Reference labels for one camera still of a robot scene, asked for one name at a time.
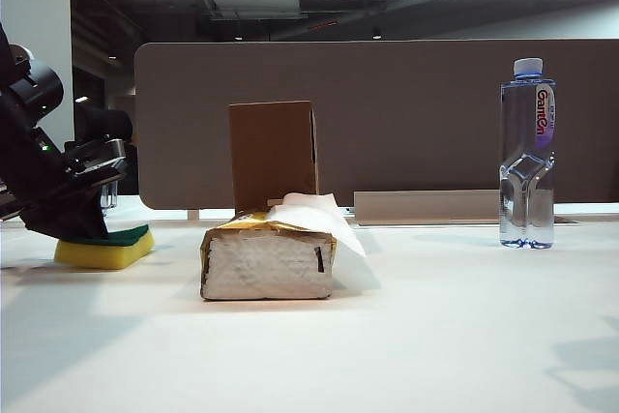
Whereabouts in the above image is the brown cardboard box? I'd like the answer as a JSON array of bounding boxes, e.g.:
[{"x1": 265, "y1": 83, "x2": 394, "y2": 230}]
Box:
[{"x1": 227, "y1": 101, "x2": 320, "y2": 215}]

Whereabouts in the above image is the gold wrapped tissue pack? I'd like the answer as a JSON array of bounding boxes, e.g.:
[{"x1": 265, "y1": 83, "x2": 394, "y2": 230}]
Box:
[{"x1": 200, "y1": 211, "x2": 339, "y2": 302}]

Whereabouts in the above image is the black office chair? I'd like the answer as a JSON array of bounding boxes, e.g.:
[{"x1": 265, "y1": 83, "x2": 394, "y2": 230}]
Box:
[{"x1": 73, "y1": 103, "x2": 140, "y2": 196}]

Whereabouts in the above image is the beige cable tray flap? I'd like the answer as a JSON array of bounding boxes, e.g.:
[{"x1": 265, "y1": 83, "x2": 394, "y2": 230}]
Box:
[{"x1": 353, "y1": 190, "x2": 503, "y2": 227}]

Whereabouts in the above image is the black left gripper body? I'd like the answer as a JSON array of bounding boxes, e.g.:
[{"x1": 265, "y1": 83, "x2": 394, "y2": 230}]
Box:
[{"x1": 0, "y1": 136, "x2": 129, "y2": 221}]

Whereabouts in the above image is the wide brown desk partition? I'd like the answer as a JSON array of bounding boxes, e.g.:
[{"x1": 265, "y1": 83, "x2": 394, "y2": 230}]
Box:
[{"x1": 133, "y1": 39, "x2": 619, "y2": 214}]

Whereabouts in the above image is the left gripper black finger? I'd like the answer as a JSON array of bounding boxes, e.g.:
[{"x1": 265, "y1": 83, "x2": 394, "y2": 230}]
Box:
[
  {"x1": 67, "y1": 184, "x2": 110, "y2": 242},
  {"x1": 21, "y1": 199, "x2": 74, "y2": 243}
]

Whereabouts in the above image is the white tissue sheet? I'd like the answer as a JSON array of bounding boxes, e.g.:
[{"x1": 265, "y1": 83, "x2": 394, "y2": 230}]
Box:
[{"x1": 268, "y1": 192, "x2": 383, "y2": 292}]

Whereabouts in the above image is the clear glass mug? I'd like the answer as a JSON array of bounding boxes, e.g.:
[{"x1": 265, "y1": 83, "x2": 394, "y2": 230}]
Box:
[{"x1": 100, "y1": 179, "x2": 120, "y2": 217}]

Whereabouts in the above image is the yellow sponge with green scourer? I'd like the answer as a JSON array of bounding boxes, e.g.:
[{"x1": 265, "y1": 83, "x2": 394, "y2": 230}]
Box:
[{"x1": 53, "y1": 223, "x2": 156, "y2": 272}]

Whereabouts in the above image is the clear Ganten water bottle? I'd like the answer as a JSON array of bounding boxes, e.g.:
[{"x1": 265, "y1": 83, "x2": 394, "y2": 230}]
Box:
[{"x1": 499, "y1": 57, "x2": 557, "y2": 251}]

